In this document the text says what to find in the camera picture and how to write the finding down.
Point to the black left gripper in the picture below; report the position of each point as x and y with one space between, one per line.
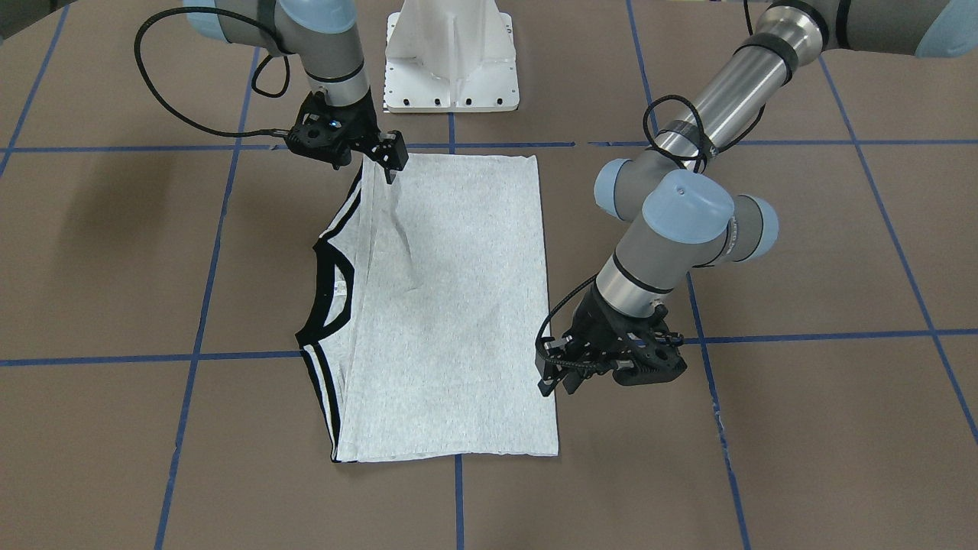
597 326

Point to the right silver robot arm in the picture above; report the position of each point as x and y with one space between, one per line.
323 34

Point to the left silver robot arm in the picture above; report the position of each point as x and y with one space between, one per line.
679 219

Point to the grey cartoon print t-shirt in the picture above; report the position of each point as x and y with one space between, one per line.
429 294

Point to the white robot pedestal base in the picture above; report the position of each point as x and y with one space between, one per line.
450 57

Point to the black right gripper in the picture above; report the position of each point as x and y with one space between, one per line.
361 127

